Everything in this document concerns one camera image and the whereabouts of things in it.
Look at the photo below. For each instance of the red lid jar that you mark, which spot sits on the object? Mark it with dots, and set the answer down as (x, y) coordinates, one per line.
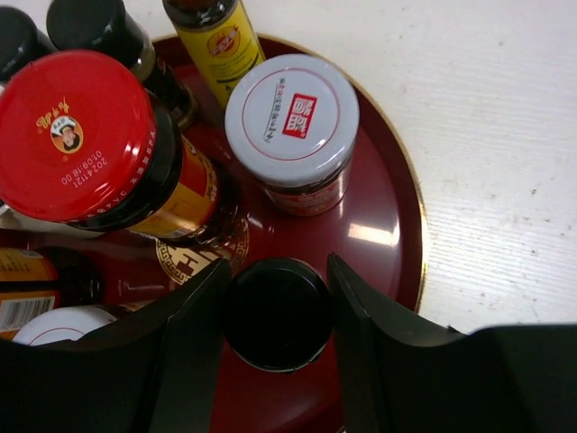
(84, 144)
(37, 281)

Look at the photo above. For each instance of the yellow label brown bottle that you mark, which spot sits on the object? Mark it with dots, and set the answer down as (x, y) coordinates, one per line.
(220, 40)

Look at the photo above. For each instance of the black lid small jar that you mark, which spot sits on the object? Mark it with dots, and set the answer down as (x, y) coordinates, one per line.
(277, 315)

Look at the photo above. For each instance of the white lid sauce jar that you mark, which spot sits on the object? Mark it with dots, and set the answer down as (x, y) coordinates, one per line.
(292, 122)

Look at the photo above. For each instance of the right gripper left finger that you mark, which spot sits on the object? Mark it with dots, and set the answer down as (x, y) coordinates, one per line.
(154, 370)

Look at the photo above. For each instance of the red round tray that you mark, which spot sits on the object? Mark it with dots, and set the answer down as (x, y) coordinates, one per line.
(376, 228)

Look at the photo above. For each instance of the white shaker black cap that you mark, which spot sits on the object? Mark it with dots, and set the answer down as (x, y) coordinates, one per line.
(13, 220)

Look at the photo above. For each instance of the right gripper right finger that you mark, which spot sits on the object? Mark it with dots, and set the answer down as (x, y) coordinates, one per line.
(400, 372)

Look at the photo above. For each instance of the small dark spice jar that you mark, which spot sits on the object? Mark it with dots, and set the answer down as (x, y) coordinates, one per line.
(71, 323)

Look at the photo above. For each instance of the black cap spice bottle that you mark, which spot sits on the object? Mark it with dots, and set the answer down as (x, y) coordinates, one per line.
(22, 42)
(105, 26)

